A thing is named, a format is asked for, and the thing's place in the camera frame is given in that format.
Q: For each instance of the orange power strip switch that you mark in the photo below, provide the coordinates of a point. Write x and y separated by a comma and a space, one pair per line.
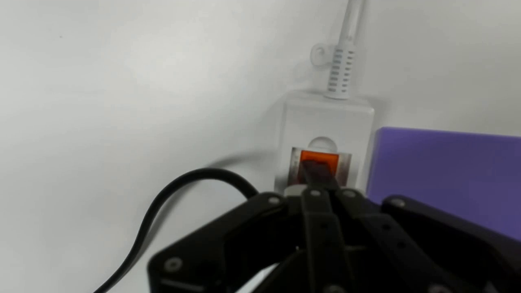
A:
320, 156

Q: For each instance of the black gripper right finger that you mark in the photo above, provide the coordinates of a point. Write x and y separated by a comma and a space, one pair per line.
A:
413, 244

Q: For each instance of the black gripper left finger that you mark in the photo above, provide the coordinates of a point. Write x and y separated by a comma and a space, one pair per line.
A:
245, 238

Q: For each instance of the purple mat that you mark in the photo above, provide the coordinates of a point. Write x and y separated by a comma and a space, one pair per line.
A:
445, 168

